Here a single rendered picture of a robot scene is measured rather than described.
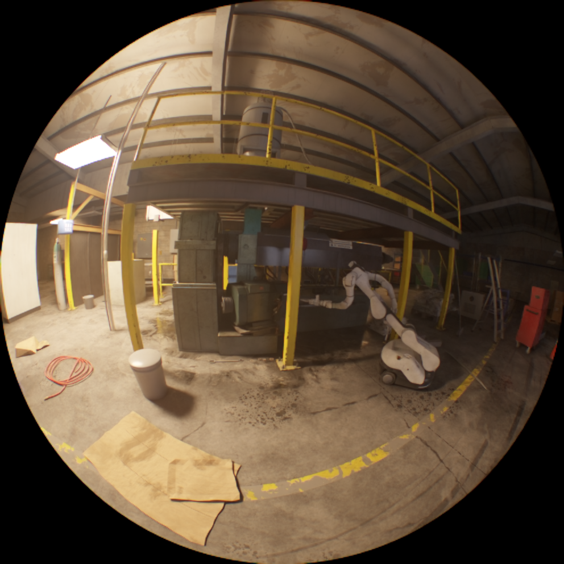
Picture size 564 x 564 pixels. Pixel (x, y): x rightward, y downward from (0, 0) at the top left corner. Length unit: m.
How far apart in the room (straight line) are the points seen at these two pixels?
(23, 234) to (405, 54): 8.78
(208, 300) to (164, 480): 1.79
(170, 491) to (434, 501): 1.50
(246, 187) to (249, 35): 3.66
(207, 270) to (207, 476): 1.91
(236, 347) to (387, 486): 2.02
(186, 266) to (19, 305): 4.79
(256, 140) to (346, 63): 2.99
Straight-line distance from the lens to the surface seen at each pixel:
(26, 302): 5.88
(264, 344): 2.28
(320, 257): 2.90
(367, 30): 4.75
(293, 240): 1.74
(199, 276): 2.17
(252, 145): 2.93
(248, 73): 5.01
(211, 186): 1.82
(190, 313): 2.24
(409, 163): 7.45
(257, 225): 2.69
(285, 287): 2.25
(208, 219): 2.21
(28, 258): 5.89
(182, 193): 1.86
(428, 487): 1.56
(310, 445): 1.44
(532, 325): 4.71
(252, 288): 1.99
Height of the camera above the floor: 1.22
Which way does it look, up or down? 9 degrees down
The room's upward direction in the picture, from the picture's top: 3 degrees clockwise
